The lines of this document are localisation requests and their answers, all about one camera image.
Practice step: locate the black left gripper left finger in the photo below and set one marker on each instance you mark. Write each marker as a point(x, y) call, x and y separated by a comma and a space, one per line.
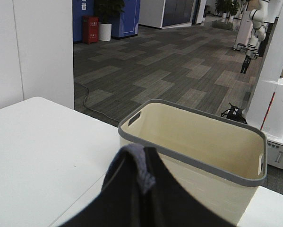
point(119, 204)

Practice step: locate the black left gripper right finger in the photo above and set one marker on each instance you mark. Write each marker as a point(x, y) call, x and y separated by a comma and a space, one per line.
point(168, 204)

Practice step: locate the black background gripper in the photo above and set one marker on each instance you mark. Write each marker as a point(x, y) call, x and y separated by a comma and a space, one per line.
point(245, 64)

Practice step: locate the dark blue towel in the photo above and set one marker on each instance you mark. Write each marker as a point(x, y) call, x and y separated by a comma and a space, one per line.
point(145, 179)

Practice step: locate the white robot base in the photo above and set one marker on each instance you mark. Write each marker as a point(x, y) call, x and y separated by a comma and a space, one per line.
point(265, 109)

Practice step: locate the black gripper on floor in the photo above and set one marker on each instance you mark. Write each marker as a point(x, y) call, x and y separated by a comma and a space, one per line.
point(234, 113)

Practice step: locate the distant potted plants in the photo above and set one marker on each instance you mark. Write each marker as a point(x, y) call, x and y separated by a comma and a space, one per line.
point(227, 8)

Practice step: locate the beige basket grey rim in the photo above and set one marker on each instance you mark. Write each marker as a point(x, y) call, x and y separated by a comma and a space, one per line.
point(220, 162)

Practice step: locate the white blue cabinet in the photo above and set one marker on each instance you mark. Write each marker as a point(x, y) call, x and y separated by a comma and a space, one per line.
point(163, 14)

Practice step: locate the blue display stand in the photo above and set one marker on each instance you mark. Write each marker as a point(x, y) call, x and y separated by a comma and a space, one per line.
point(122, 26)

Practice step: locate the potted plant white pot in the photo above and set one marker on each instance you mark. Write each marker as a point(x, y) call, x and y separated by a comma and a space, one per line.
point(105, 9)

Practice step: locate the red fire extinguisher cabinet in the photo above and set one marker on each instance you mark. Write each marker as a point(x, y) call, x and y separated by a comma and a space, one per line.
point(90, 27)

